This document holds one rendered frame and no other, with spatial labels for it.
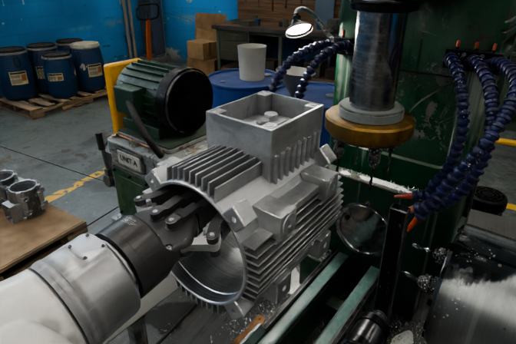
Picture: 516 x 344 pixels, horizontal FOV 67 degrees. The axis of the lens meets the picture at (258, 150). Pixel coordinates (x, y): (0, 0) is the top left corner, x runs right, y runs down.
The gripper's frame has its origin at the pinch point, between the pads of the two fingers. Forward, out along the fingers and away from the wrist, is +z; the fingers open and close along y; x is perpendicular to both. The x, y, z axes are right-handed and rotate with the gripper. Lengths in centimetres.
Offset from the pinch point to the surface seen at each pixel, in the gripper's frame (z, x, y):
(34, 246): 18, 125, 187
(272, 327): 9.0, 46.7, 5.8
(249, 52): 180, 50, 147
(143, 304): -9.3, 30.5, 20.1
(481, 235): 33.6, 24.8, -24.9
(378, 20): 36.6, -11.0, -1.2
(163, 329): -1, 57, 33
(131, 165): 18, 28, 59
